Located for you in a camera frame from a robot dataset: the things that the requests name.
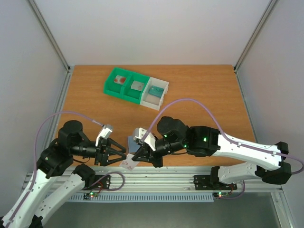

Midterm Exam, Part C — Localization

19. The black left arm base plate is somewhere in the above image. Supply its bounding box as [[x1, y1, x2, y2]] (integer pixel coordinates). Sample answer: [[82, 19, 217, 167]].
[[83, 175, 111, 190]]

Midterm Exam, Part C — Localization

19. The aluminium front rail frame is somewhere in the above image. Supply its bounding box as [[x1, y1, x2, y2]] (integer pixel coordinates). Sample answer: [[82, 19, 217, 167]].
[[21, 165, 283, 193]]

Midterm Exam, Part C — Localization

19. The aluminium corner post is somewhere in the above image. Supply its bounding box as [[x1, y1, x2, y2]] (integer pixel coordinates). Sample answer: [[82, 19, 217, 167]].
[[27, 0, 70, 72], [234, 0, 279, 73]]

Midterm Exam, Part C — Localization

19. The left aluminium corner post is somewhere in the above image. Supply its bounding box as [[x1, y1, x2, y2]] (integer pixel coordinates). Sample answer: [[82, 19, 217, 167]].
[[27, 0, 70, 72]]

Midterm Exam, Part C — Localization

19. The grey slotted cable duct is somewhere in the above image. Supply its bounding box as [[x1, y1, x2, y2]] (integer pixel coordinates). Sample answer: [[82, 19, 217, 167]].
[[67, 192, 214, 203]]

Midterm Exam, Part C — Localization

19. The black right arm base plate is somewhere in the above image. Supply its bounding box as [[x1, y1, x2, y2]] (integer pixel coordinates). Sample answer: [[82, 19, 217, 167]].
[[193, 175, 238, 190]]

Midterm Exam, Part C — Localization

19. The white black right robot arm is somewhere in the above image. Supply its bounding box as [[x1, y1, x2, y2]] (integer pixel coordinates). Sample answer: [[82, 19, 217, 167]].
[[132, 116, 292, 189]]

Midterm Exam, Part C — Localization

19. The white floral credit card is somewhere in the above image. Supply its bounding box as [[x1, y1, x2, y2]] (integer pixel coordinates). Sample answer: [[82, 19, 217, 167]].
[[119, 153, 140, 171]]

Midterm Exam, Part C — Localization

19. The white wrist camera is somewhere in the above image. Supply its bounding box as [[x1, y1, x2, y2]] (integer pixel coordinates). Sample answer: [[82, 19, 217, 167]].
[[132, 128, 156, 151], [95, 124, 113, 147]]

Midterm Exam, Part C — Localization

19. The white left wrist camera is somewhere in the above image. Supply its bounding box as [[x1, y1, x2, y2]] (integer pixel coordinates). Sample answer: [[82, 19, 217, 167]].
[[95, 124, 113, 147]]

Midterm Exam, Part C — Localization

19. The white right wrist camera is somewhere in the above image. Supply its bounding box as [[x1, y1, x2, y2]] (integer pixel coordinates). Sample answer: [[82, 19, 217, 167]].
[[132, 128, 156, 151]]

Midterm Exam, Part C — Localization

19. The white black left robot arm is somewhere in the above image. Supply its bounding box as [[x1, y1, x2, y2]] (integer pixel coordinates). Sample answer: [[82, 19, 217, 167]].
[[0, 120, 126, 228]]

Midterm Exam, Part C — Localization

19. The green double storage bin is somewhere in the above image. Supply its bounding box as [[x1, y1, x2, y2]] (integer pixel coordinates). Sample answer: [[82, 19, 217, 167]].
[[103, 67, 150, 104]]

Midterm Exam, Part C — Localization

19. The teal credit card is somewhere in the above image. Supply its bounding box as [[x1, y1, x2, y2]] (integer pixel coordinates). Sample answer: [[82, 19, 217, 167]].
[[148, 85, 164, 98]]

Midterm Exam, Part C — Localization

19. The white storage bin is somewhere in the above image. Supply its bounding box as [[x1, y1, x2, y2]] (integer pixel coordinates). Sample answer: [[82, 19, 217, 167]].
[[140, 77, 169, 111]]

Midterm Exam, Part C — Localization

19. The silver grey card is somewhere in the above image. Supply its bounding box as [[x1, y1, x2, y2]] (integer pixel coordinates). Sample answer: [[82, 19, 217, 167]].
[[131, 81, 145, 92]]

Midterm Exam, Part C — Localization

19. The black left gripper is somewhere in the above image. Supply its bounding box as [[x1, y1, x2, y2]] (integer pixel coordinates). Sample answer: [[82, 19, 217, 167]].
[[72, 137, 127, 166]]

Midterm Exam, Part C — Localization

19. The right aluminium corner post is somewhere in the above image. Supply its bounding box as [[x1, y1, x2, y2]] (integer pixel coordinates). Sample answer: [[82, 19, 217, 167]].
[[234, 0, 279, 73]]

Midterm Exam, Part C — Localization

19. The red patterned card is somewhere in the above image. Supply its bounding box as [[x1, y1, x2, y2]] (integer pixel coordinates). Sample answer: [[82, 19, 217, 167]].
[[114, 75, 126, 85]]

